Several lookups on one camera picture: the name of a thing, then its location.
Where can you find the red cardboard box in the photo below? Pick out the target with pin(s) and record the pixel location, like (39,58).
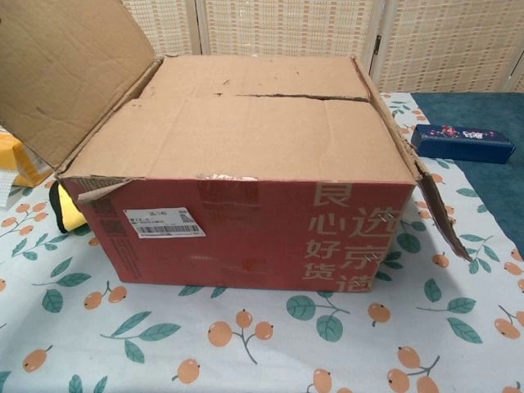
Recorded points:
(245,229)

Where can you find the dark blue rectangular box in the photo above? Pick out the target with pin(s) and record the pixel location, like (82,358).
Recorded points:
(462,143)

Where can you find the woven folding screen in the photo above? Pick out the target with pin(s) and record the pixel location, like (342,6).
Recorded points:
(286,28)

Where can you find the floral print tablecloth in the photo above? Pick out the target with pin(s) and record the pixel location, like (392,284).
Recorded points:
(163,348)

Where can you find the yellow cloth with black edge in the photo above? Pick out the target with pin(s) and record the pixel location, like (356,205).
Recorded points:
(71,213)

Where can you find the yellow cartoon tissue pack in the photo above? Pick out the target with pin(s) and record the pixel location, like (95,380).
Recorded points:
(20,163)

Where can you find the white blister packet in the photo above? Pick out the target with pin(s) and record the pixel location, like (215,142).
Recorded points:
(8,190)

